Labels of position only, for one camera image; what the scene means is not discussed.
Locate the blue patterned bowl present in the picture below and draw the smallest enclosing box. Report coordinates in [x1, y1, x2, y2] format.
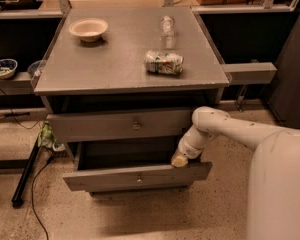
[0, 59, 18, 79]

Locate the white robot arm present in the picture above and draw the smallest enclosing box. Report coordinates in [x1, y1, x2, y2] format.
[171, 106, 300, 240]

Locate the grey drawer cabinet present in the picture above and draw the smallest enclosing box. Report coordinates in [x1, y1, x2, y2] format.
[33, 6, 231, 196]

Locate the black floor cable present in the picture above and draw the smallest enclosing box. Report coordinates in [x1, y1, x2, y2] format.
[30, 155, 54, 240]

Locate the black pole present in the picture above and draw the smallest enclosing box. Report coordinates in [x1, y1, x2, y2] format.
[11, 143, 39, 208]

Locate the grey drawer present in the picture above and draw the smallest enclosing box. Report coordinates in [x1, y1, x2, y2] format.
[63, 137, 212, 193]
[48, 108, 192, 143]

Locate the beige bowl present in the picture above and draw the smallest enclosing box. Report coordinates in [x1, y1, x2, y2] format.
[69, 18, 108, 42]

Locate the clear plastic bottle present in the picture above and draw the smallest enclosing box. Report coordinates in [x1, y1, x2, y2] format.
[160, 15, 176, 49]

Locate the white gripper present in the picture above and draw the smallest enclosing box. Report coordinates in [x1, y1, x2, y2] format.
[171, 125, 217, 168]

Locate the clear glass bowl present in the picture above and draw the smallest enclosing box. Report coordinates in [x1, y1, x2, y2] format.
[27, 60, 46, 77]

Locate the grey side shelf block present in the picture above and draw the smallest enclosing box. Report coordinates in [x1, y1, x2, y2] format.
[222, 62, 277, 85]

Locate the grey top drawer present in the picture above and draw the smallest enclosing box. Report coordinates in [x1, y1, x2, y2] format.
[48, 108, 192, 143]

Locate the grey left counter shelf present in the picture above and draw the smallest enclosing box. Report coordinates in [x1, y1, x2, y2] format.
[0, 72, 33, 96]

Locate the crushed green white can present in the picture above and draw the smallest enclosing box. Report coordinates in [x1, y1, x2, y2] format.
[144, 50, 184, 75]

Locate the green white bag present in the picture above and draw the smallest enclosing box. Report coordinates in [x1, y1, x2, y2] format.
[37, 121, 65, 152]

